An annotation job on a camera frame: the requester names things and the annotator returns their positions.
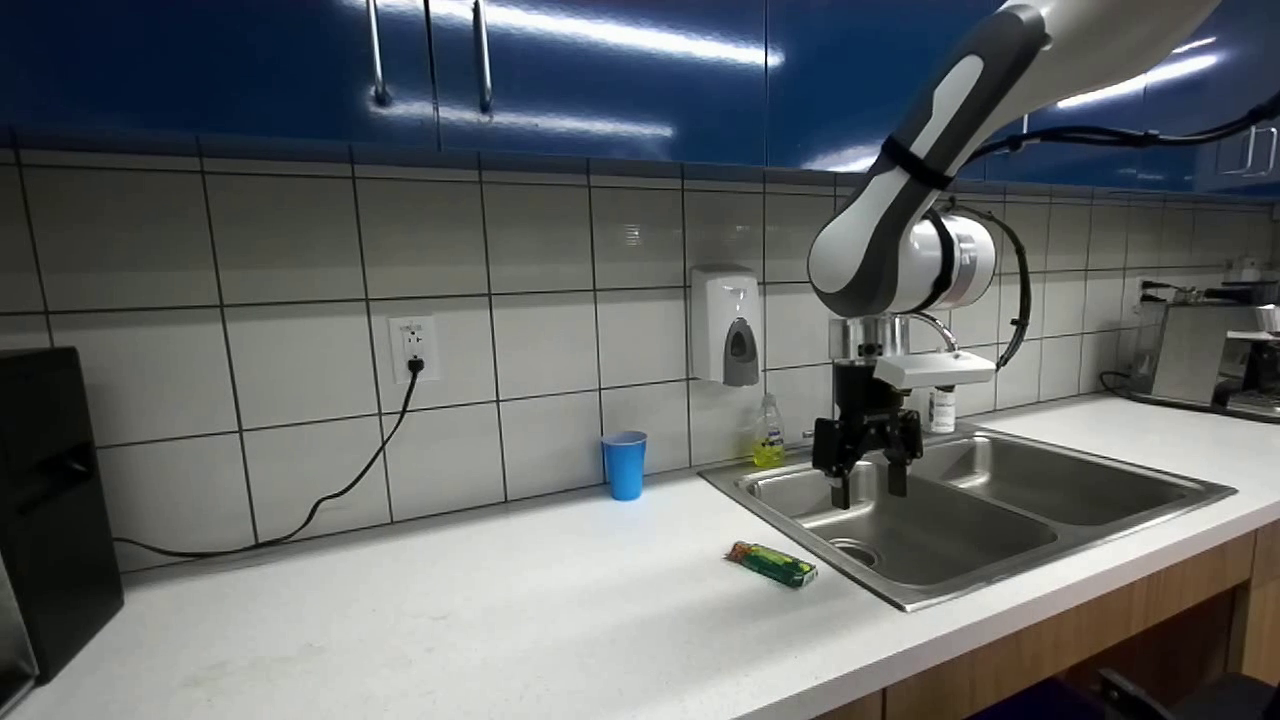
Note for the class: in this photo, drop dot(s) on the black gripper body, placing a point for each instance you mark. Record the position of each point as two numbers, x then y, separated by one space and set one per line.
865 423

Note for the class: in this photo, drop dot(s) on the green chocolate bar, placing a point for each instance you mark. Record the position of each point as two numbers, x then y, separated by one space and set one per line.
768 565

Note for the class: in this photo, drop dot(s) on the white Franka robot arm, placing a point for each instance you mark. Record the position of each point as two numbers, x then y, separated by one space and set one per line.
865 227

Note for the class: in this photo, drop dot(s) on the stainless steel double sink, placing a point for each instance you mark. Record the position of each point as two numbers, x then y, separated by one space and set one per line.
1067 487

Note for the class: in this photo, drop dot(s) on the yellow dish soap bottle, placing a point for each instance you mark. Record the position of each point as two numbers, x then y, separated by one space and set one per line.
765 446

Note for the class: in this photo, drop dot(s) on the blue plastic cup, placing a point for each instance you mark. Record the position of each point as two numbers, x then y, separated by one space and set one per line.
624 468

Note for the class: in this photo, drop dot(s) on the wooden base cabinet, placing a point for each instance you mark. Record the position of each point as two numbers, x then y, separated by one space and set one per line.
1067 641

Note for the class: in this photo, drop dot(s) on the silver espresso machine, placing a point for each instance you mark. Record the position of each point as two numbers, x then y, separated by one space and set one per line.
1192 355

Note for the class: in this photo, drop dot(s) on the blue glossy cabinet door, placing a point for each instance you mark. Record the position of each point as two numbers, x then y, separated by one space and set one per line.
826 81
602 92
185 67

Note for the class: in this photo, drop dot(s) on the black coffee maker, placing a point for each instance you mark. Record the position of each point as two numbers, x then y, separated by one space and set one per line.
53 520

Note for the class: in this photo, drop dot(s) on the white wall soap dispenser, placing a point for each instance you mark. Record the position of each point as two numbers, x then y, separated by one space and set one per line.
727 320

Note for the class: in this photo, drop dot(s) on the white wall outlet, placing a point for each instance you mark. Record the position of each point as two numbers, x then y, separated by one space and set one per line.
414 340

